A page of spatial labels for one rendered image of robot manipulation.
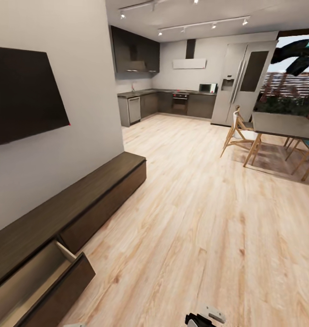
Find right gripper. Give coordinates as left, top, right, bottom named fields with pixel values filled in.
left=185, top=313, right=195, bottom=324

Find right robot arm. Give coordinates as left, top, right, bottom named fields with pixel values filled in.
left=185, top=302, right=226, bottom=327

